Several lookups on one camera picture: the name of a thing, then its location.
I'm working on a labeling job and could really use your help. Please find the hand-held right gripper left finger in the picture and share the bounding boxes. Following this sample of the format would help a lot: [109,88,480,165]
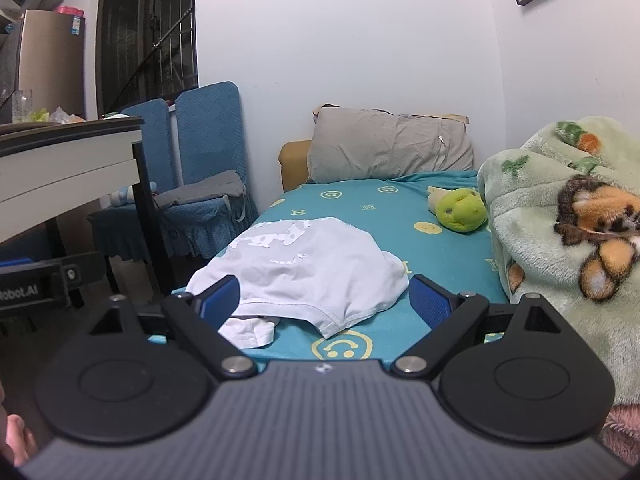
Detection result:
[89,275,258,380]

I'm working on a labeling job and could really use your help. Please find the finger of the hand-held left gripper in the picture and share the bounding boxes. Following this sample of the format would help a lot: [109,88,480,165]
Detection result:
[60,252,107,308]

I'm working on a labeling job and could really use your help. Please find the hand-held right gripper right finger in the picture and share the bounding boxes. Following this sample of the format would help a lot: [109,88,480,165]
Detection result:
[390,274,563,378]

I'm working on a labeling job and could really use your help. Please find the white t-shirt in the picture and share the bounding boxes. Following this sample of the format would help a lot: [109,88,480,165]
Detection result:
[185,217,411,351]

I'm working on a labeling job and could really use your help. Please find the teal smiley print bed sheet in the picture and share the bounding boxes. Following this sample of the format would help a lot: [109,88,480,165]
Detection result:
[172,170,511,361]

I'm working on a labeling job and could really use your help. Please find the small light blue toy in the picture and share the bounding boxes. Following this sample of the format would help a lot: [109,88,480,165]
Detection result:
[111,185,158,207]

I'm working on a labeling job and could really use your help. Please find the green plush toy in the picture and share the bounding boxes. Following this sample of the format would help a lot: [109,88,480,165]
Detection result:
[426,186,488,234]

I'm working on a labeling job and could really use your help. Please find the white table with black legs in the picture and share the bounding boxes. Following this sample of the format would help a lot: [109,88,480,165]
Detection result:
[0,116,176,311]

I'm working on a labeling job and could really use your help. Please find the grey cloth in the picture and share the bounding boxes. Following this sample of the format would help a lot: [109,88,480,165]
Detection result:
[152,170,248,223]

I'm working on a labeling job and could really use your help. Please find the green printed fleece blanket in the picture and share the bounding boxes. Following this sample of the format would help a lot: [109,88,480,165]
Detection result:
[476,116,640,408]

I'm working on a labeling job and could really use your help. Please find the short blue covered chair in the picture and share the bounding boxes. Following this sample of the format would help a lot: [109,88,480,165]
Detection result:
[87,99,178,263]

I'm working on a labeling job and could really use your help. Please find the yellow cushion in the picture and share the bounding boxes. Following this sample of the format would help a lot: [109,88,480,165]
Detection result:
[278,140,313,193]

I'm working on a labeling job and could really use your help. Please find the clear plastic bag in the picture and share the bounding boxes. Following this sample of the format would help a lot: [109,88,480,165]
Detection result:
[50,106,86,125]

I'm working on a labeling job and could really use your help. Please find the grey pillow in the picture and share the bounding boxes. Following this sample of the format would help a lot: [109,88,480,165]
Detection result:
[306,105,475,184]

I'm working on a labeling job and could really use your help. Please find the tall blue covered chair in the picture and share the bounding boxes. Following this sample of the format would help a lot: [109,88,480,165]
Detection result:
[155,81,261,261]

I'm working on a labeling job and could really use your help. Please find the clear drinking glass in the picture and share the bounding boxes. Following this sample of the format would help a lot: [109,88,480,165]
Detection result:
[12,89,35,123]

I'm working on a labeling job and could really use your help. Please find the brown refrigerator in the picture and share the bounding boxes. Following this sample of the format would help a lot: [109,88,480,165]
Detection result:
[15,9,87,121]

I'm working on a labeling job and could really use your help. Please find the pink fluffy blanket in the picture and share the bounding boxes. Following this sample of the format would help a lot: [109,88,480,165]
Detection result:
[597,402,640,466]

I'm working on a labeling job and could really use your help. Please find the dark barred window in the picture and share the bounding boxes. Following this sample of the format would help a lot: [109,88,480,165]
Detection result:
[95,0,200,116]

